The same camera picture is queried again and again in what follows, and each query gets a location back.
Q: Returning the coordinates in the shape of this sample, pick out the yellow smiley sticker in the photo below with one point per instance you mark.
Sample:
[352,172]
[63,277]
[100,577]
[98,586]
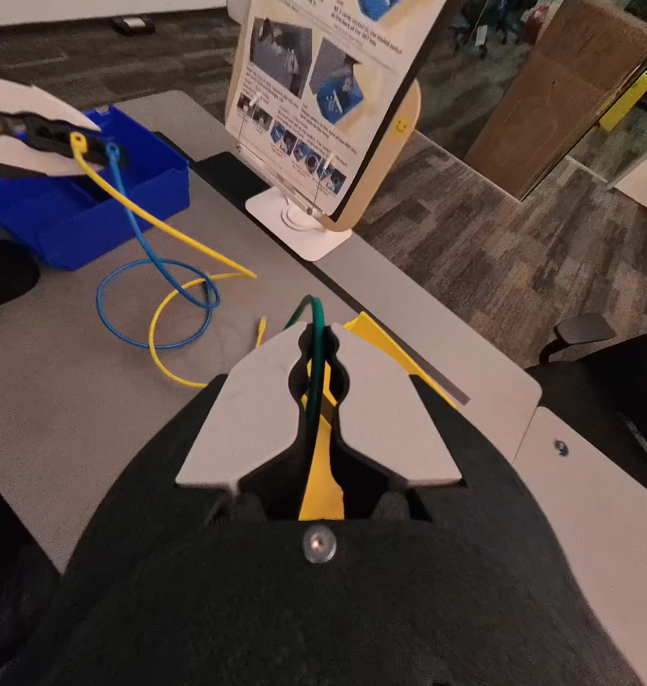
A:
[402,125]

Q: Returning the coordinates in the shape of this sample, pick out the brown wooden cabinet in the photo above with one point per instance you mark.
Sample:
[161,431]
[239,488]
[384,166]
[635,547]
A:
[559,107]

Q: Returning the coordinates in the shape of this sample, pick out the black round object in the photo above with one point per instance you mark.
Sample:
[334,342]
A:
[4,273]

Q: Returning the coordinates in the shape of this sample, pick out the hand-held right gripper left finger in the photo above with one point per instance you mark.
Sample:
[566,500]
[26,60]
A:
[248,423]

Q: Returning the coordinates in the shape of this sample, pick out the instruction poster stand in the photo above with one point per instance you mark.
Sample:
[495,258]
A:
[280,64]

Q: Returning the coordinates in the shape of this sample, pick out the blue plastic bin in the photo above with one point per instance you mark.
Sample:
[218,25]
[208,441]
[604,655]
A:
[152,182]

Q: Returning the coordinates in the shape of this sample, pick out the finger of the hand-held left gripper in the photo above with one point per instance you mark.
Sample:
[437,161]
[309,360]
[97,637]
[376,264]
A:
[23,153]
[28,99]

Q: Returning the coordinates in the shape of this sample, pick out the black mesh office chair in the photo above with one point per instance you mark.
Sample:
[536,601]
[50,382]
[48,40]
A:
[623,386]

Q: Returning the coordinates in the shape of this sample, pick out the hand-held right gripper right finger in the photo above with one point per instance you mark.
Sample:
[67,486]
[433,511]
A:
[393,423]

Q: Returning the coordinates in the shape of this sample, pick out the black network switch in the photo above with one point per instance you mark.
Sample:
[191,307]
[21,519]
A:
[50,136]

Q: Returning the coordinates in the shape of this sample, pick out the yellow plastic bin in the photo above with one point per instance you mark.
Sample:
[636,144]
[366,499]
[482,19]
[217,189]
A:
[323,482]

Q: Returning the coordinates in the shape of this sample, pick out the yellow strip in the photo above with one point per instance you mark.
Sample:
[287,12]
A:
[629,99]

